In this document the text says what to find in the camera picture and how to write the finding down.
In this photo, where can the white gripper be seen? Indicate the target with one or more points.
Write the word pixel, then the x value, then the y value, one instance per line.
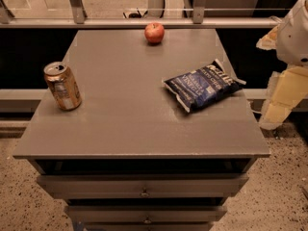
pixel 294 40

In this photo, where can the red apple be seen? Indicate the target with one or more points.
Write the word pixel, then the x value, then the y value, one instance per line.
pixel 154 32

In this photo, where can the blue chip bag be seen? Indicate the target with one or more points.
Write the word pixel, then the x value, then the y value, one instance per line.
pixel 202 87

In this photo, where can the gray drawer cabinet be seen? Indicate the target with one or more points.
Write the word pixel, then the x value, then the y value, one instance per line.
pixel 129 124

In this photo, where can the upper gray drawer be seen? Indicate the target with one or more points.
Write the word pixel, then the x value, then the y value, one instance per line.
pixel 142 186

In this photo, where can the gray drawer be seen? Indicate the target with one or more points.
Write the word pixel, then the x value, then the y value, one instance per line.
pixel 145 214
pixel 142 186

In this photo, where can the gold soda can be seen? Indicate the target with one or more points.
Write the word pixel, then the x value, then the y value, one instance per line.
pixel 61 82

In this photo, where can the lower gray drawer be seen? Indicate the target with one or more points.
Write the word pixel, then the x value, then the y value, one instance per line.
pixel 145 214

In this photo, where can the metal glass railing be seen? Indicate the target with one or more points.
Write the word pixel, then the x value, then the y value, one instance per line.
pixel 78 14

